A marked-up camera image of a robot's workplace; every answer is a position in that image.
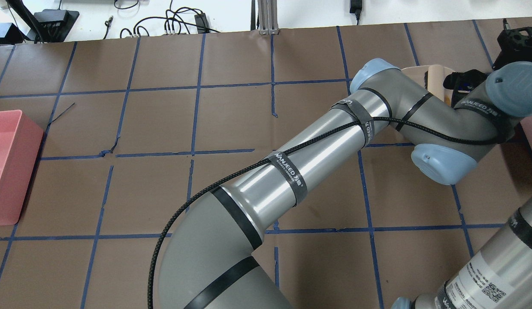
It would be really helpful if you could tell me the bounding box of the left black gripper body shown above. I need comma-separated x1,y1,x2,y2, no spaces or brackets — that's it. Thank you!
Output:
443,70,488,108

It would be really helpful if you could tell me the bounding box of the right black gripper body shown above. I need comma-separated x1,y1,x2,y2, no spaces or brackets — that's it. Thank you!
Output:
492,19,532,70

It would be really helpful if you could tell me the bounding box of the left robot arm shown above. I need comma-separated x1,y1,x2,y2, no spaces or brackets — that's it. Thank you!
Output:
147,58,532,309

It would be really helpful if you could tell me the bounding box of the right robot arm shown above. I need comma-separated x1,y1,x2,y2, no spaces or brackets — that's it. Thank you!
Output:
392,20,532,309

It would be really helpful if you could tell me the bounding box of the pink plastic bin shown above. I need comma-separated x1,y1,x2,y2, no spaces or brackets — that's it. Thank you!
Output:
0,110,44,226

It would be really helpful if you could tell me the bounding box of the black power adapter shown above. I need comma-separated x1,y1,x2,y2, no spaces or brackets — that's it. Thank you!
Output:
350,0,363,23

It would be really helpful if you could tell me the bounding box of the black monitor stand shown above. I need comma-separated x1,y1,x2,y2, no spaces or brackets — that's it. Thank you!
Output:
6,0,80,43

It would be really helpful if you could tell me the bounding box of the aluminium frame post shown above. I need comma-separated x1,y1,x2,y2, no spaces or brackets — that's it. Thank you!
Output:
257,0,279,35

